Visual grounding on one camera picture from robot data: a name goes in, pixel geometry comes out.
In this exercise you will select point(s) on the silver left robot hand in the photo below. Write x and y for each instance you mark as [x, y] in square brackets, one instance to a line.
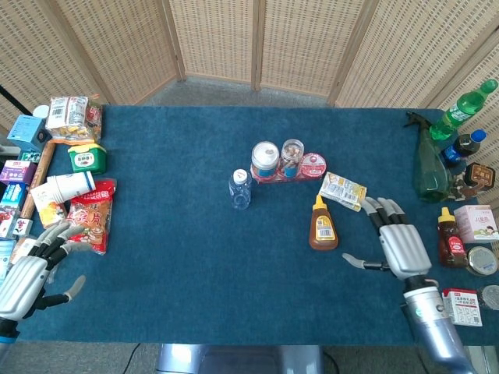
[23, 280]

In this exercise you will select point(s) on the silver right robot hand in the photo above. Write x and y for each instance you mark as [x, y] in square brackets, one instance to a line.
[405, 249]

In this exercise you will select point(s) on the honey squeeze bottle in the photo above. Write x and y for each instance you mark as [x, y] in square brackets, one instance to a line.
[323, 233]

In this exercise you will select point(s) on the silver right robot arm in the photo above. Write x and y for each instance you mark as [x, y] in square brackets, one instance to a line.
[436, 323]

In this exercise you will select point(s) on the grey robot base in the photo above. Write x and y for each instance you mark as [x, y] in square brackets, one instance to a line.
[241, 360]

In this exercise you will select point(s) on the dark honey bear bottle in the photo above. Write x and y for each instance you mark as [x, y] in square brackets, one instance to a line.
[452, 245]

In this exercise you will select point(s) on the green spray bottle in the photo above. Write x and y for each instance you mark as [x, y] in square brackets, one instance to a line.
[430, 171]

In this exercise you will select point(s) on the red chips bag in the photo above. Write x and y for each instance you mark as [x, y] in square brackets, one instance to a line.
[91, 222]

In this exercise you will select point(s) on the dark cola bottle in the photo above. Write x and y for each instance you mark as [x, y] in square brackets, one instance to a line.
[462, 150]

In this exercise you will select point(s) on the green soda bottle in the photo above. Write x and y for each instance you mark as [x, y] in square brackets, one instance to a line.
[460, 111]

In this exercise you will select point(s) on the clear barcode snack bag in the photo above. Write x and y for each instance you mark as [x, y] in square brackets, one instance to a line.
[72, 117]

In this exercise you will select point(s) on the clear plastic water bottle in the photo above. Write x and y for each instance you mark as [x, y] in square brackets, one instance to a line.
[239, 192]

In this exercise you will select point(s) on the pale blue packet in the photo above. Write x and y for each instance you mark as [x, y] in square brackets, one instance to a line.
[6, 257]

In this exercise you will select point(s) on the white orange packet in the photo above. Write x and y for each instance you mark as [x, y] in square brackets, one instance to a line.
[22, 247]

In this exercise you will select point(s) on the small white flower box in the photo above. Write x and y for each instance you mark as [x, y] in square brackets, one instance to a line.
[23, 226]

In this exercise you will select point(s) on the red fruit print box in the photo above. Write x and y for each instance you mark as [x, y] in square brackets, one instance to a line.
[8, 222]

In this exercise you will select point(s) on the white yellow snack packet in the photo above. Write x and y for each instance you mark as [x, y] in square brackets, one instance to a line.
[48, 212]

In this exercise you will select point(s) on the pink paper box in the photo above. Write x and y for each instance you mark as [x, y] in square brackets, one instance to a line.
[477, 226]

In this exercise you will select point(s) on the round metal tin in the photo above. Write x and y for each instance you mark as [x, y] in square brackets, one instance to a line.
[482, 261]

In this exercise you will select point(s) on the red and white box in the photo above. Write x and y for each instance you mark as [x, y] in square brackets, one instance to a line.
[464, 308]

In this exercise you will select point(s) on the blue toothpaste box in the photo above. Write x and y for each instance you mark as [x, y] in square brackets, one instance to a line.
[11, 192]

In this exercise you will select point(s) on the clear round lid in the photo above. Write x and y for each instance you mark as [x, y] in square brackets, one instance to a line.
[490, 297]

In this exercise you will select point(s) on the brown chocolate jar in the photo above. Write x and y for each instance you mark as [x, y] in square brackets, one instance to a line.
[477, 177]

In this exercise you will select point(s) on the brown wooden roll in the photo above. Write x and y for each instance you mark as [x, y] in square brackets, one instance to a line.
[39, 175]

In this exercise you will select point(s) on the purple box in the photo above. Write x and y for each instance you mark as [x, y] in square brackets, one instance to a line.
[17, 171]

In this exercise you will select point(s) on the green patterned small box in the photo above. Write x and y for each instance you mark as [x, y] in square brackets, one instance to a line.
[30, 156]

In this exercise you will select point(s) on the red-lid snack cup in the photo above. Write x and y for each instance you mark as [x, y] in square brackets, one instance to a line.
[313, 165]

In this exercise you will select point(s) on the green tub yellow lid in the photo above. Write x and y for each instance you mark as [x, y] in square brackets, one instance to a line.
[87, 157]

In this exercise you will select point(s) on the clear biscuit stick jar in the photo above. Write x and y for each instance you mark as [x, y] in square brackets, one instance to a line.
[292, 156]

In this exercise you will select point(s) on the light blue box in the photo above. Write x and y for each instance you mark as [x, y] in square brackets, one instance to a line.
[27, 132]

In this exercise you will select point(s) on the red three-cup tray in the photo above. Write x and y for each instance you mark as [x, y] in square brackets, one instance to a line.
[273, 180]

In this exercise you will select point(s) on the white-lid snack jar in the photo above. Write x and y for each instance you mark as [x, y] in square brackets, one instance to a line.
[266, 157]

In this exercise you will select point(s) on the blue table cloth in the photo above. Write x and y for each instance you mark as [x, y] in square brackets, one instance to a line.
[195, 253]

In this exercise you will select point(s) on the bamboo folding screen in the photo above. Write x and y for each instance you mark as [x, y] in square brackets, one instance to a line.
[218, 39]

